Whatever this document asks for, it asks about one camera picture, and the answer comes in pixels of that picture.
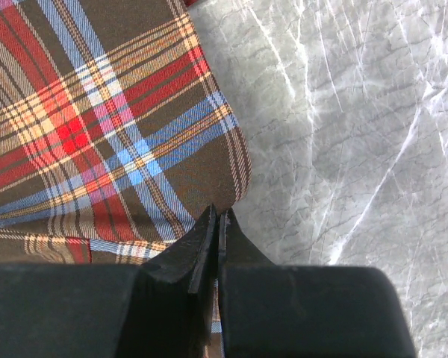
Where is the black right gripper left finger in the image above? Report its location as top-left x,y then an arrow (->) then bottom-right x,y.
0,206 -> 217,357

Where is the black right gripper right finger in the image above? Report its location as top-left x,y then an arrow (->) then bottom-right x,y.
218,210 -> 416,357

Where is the red brown plaid shirt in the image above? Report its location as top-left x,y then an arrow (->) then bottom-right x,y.
0,0 -> 253,358

